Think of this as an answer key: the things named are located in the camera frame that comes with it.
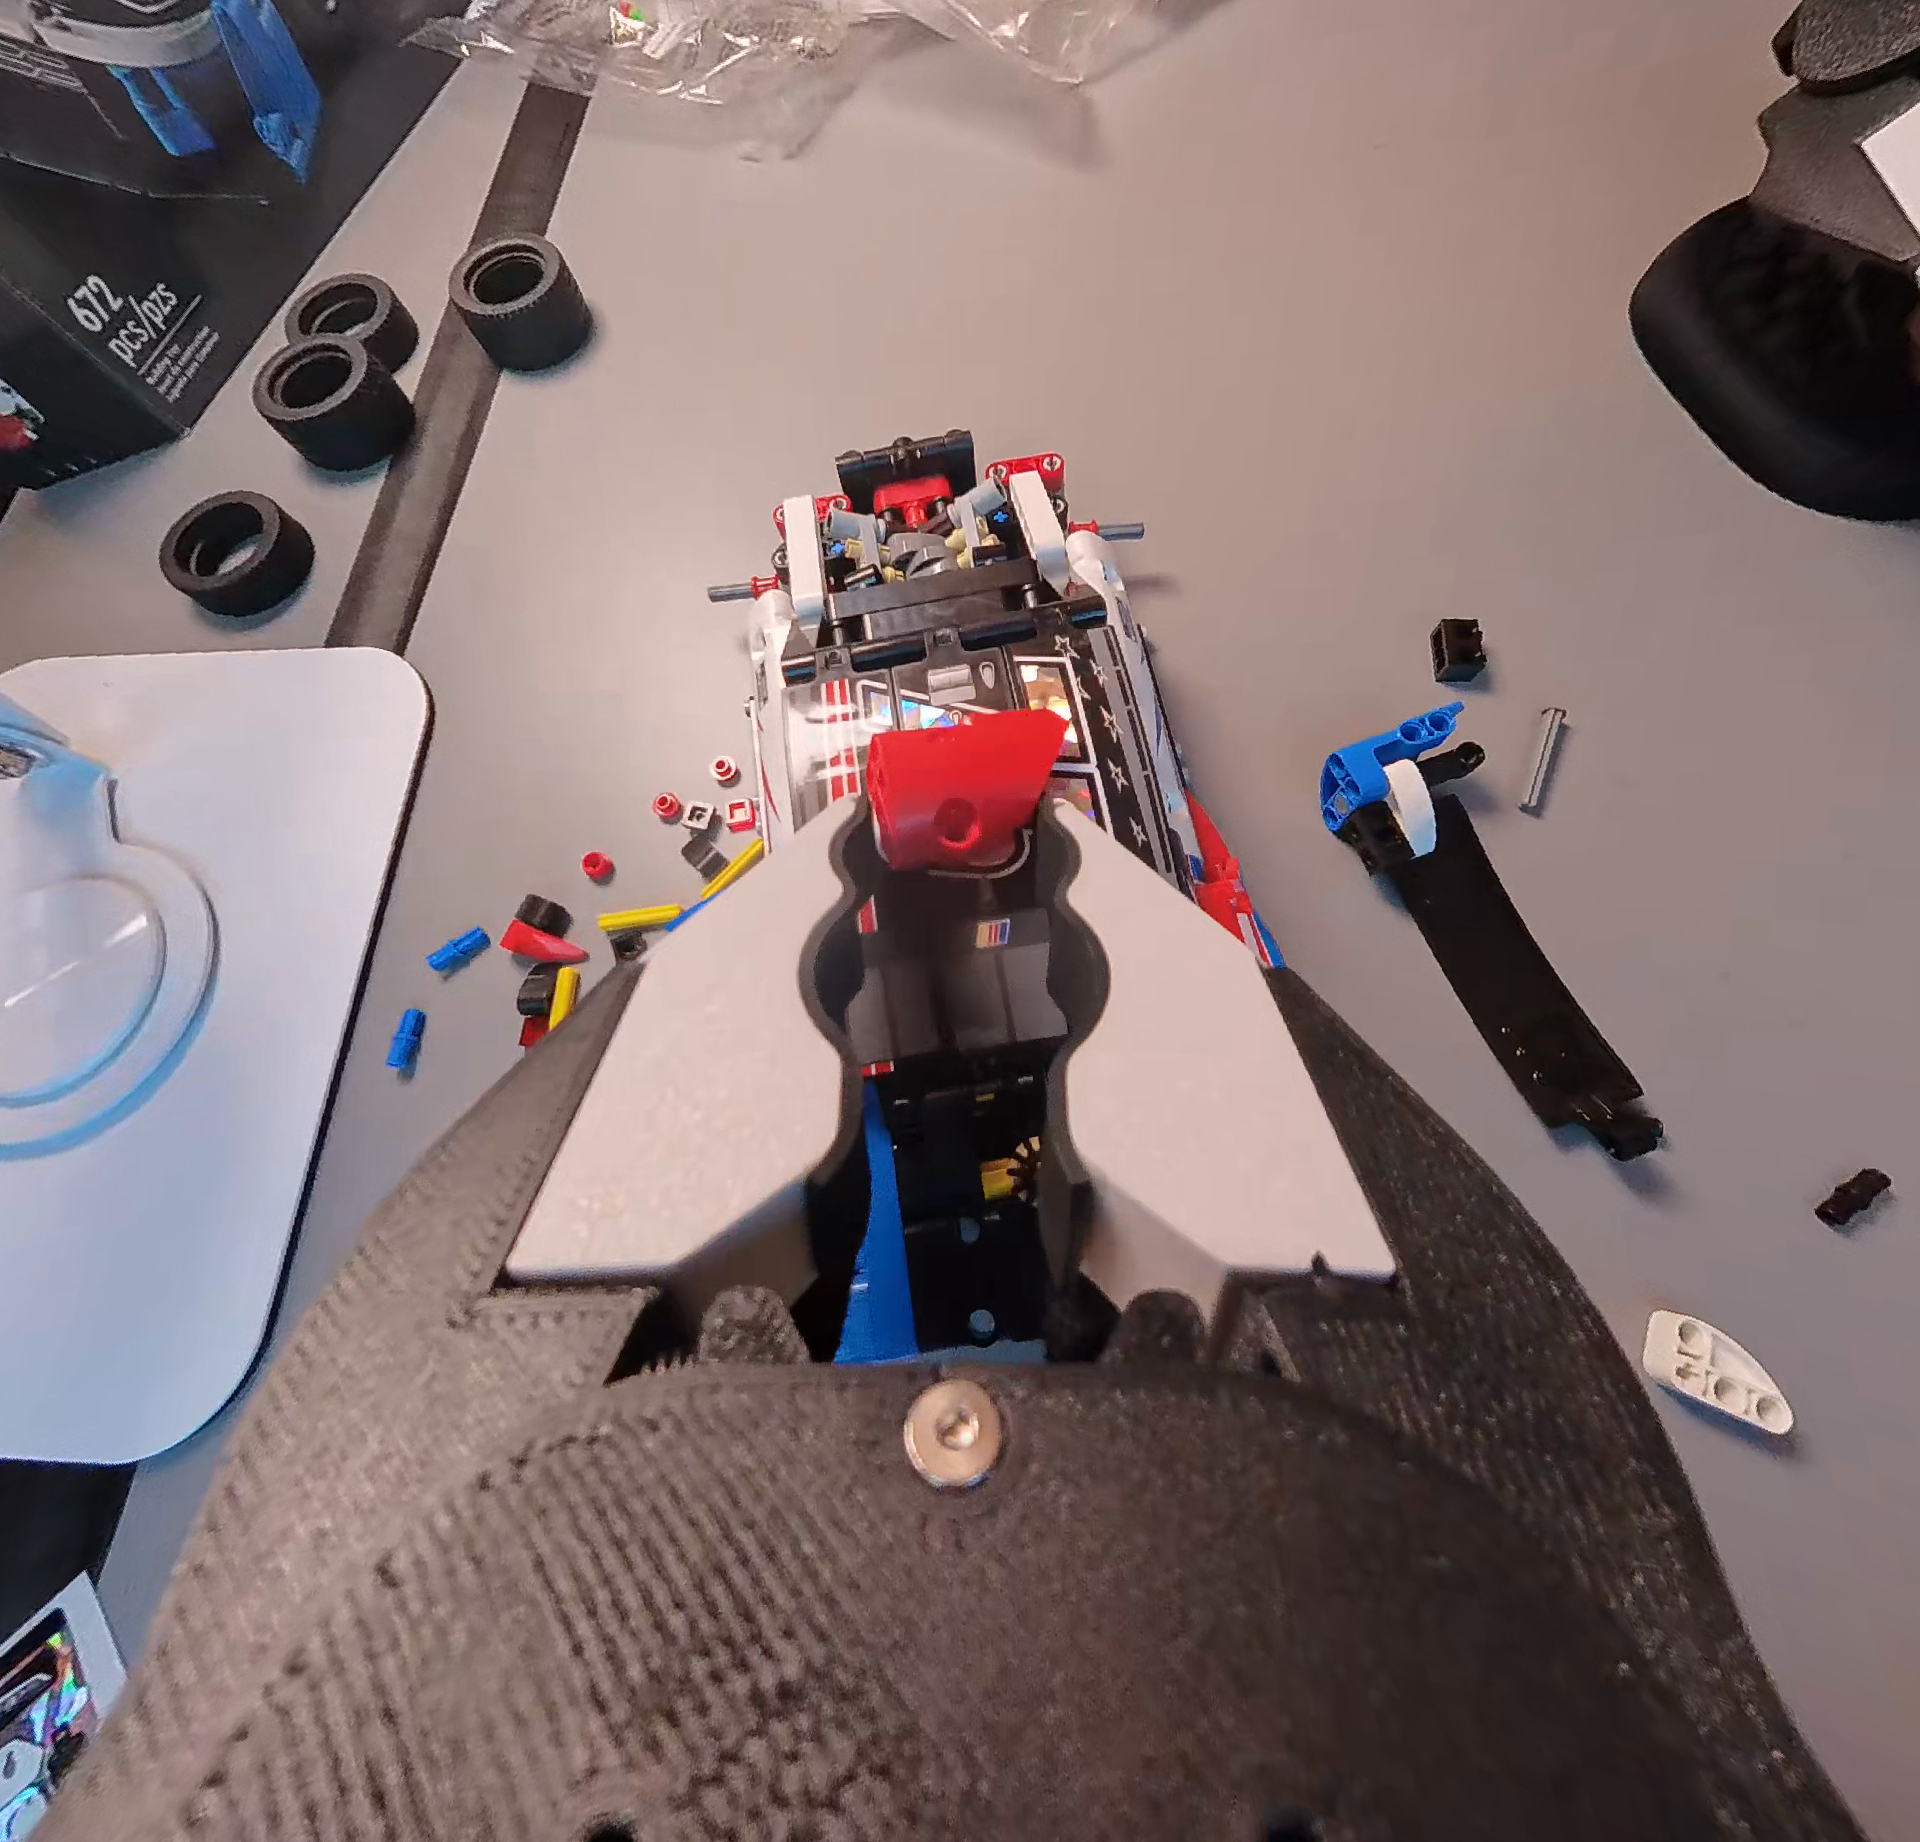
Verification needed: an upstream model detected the pile of small lego pieces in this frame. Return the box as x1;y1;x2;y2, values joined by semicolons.
382;752;768;1075

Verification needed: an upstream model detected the black panel lego subassembly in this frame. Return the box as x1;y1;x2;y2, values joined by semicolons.
1318;698;1666;1162

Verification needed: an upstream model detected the white lego panel piece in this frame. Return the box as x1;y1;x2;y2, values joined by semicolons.
1642;1308;1798;1450

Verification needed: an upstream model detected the lego race car model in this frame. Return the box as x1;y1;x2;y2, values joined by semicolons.
711;433;1293;1369

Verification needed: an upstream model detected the red lego piece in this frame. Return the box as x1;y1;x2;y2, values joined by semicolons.
866;711;1071;873

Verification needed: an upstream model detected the black lego set box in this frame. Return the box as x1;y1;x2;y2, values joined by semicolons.
0;0;564;527

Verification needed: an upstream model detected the black lego tire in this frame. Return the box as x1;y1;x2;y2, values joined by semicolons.
157;489;316;618
447;230;595;373
251;334;420;474
285;271;422;374

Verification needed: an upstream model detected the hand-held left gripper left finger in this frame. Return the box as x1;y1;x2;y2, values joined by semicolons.
502;803;888;1295

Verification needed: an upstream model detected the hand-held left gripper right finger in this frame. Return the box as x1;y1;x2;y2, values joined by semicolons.
1033;796;1401;1313

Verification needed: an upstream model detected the white board with clear dish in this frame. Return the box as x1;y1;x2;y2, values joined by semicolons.
0;644;437;1467

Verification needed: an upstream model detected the shiny sticker sheet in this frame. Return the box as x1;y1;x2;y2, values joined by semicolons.
0;1570;130;1835

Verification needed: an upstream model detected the black table strip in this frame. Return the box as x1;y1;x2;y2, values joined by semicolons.
321;69;595;660

